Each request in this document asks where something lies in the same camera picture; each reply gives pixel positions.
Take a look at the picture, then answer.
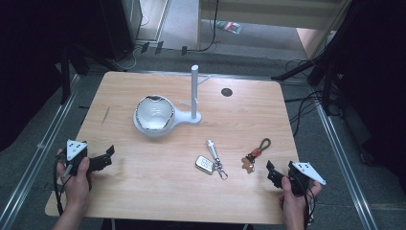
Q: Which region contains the white bowl with silver rim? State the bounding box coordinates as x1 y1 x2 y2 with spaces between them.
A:
134 94 176 131

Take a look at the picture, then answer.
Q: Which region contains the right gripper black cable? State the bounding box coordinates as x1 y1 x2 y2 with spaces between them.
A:
301 186 318 226

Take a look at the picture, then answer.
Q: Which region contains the black hanging cable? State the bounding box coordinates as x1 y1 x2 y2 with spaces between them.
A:
197 0 222 53

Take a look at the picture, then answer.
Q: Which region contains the orange strap keychain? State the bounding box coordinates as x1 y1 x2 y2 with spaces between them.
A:
240 137 273 174

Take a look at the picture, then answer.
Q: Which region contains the colourful packet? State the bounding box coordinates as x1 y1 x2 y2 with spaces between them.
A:
215 20 244 35

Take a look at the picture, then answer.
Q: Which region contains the aluminium floor rail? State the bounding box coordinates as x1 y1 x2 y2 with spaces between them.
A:
309 85 381 230
0 74 81 230

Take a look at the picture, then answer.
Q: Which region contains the white floor cable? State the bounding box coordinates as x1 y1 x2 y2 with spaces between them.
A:
111 46 143 72

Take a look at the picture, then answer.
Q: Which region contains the person's right hand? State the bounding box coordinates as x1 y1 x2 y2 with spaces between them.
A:
279 175 323 216

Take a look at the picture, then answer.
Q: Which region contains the dark cabinet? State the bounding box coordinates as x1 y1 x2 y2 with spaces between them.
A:
99 0 144 62

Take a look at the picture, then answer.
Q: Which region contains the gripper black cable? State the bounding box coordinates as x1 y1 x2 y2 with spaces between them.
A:
52 152 70 217
301 186 318 226

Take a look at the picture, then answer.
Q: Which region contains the bundle of black floor cables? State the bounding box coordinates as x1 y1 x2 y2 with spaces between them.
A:
282 57 330 138

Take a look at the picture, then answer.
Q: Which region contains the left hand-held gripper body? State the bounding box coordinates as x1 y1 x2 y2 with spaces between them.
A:
64 139 94 177

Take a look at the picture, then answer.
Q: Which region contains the person's left hand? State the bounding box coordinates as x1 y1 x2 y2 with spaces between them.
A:
56 148 96 209

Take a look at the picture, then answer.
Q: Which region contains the beige wooden furniture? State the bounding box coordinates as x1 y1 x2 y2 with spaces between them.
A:
196 0 352 60

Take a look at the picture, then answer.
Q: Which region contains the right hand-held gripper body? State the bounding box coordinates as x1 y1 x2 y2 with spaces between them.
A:
282 160 327 197

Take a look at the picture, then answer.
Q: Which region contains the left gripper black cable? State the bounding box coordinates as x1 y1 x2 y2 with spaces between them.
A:
52 152 70 217

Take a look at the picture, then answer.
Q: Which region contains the black metal stand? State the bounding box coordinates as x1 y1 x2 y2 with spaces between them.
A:
59 46 72 105
271 47 339 116

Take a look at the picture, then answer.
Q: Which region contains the white car key with keychain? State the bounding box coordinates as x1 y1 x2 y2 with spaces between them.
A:
194 139 230 181

